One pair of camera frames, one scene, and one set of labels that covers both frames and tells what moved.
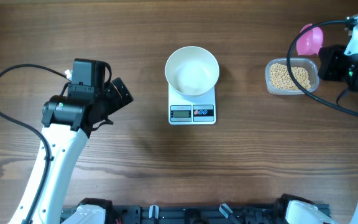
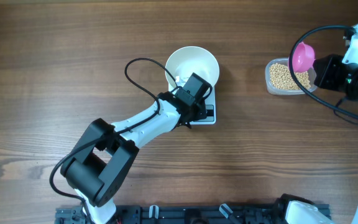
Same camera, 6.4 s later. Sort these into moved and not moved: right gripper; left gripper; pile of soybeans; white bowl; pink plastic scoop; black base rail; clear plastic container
Moved: pink plastic scoop; left gripper; right gripper
Not moved: clear plastic container; white bowl; pile of soybeans; black base rail
